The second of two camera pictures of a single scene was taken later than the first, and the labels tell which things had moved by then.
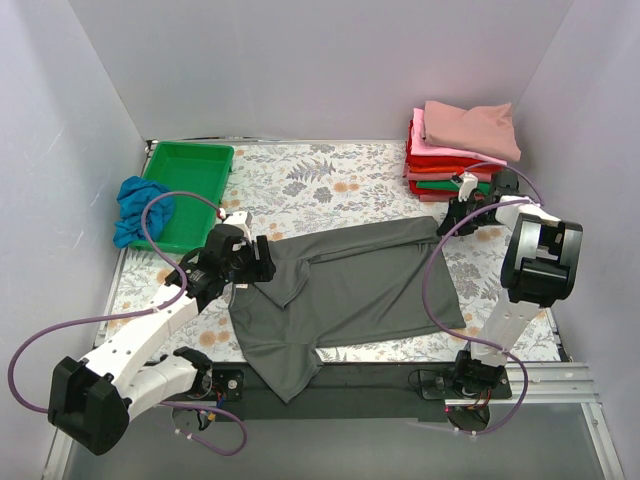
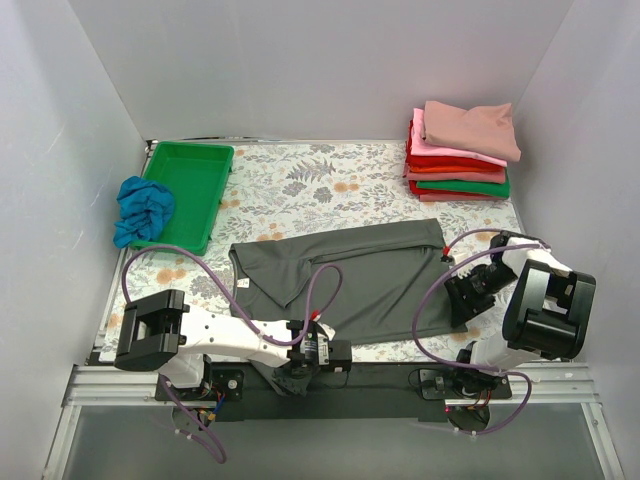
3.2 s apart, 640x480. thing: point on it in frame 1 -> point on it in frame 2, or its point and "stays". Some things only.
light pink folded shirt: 419,147 stays
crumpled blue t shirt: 134,194 stays
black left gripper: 260,258 -> 292,376
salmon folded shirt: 434,176 stays
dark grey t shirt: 342,287 stays
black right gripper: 460,217 -> 467,291
